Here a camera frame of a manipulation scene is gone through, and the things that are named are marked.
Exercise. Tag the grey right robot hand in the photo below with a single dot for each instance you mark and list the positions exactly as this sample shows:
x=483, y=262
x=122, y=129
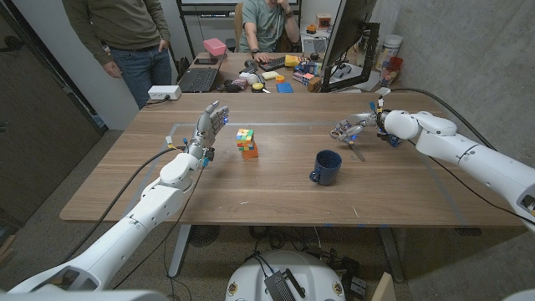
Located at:
x=357, y=121

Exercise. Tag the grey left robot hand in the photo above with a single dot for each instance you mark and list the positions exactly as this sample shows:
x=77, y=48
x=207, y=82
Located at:
x=207, y=127

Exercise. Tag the grey scissors yellow pivot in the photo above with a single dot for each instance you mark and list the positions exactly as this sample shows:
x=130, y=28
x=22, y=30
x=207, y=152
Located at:
x=357, y=152

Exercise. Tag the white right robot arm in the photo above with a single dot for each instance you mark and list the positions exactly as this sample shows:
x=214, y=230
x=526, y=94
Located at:
x=480, y=163

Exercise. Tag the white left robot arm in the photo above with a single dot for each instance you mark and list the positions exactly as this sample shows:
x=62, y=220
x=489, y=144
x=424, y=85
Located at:
x=125, y=238

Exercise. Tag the multicolour Rubik's cube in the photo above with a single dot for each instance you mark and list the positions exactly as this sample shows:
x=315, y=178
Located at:
x=246, y=144

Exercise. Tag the dark blue mug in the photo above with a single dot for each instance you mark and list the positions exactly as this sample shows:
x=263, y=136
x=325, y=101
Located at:
x=328, y=167

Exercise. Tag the black laptop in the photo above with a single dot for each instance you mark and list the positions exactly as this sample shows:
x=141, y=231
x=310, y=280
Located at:
x=198, y=79

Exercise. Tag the white power box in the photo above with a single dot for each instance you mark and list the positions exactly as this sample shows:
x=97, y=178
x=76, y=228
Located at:
x=164, y=92

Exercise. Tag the clear jar red lid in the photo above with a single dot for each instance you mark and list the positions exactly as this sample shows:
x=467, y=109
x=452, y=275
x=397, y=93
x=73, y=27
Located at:
x=393, y=67

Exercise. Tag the yellow tape measure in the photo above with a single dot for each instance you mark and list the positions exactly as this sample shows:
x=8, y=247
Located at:
x=258, y=87

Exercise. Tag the black phone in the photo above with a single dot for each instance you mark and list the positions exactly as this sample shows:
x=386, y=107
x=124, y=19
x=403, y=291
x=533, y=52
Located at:
x=205, y=61

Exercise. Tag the blue flat pad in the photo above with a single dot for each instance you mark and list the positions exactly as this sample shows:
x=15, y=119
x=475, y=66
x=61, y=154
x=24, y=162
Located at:
x=284, y=88

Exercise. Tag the white labelled canister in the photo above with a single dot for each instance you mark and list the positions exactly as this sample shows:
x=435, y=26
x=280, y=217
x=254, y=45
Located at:
x=390, y=48

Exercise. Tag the pink box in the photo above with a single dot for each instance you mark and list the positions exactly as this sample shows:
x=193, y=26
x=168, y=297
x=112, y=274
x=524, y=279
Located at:
x=214, y=46

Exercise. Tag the cream oval sponge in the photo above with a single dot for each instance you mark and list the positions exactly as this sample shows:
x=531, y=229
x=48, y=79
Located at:
x=270, y=75

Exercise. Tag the small orange cup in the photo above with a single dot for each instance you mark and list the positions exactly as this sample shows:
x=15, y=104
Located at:
x=280, y=79

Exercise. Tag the yellow toy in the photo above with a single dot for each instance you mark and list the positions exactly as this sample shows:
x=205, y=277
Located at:
x=291, y=61

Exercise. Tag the black keyboard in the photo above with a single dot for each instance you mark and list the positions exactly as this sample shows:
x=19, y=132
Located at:
x=272, y=63

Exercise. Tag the black computer monitor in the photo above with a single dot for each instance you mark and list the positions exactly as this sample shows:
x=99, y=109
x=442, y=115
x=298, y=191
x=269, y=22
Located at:
x=347, y=29

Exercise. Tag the brown chair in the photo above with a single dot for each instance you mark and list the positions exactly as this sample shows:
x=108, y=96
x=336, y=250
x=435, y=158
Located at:
x=238, y=25

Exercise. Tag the black floor fan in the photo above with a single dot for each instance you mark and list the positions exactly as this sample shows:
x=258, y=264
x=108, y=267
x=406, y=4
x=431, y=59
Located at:
x=204, y=235

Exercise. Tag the seated person green shirt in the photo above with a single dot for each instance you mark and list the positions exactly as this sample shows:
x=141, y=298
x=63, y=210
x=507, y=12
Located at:
x=261, y=21

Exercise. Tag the black framed whiteboard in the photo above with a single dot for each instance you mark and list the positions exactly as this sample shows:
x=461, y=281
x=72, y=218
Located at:
x=217, y=2

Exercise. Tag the grey table leg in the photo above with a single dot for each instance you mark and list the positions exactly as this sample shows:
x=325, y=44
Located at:
x=392, y=255
x=179, y=251

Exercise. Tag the standing person olive sweater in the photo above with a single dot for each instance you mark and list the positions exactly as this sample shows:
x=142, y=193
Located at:
x=121, y=25

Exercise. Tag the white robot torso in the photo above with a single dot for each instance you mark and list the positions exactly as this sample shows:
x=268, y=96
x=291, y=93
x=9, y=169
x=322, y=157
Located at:
x=309, y=276

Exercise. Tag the light wooden plank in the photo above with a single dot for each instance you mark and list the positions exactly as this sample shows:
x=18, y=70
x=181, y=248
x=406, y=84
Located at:
x=383, y=288

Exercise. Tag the black device on torso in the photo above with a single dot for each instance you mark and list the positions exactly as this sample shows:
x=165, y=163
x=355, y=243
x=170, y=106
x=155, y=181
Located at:
x=278, y=288

